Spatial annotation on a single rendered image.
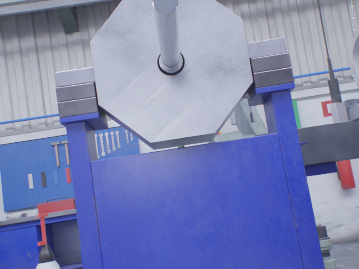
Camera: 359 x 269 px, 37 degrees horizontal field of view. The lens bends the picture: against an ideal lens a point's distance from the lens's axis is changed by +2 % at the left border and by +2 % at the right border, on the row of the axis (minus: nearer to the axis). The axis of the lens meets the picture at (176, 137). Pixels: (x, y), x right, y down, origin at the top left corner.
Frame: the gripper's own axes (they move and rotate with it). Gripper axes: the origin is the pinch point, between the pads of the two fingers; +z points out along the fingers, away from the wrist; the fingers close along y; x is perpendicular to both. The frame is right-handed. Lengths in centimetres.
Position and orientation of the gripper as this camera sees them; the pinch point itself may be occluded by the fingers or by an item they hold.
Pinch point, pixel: (243, 118)
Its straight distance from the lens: 384.3
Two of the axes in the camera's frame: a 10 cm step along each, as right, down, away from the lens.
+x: 1.5, -1.6, -9.8
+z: 1.5, 9.8, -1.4
